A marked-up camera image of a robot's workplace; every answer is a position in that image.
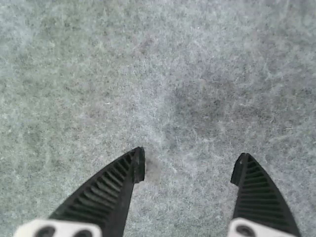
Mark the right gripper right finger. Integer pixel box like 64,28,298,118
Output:
227,152,302,237

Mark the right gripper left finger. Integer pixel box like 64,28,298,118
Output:
13,146,146,237

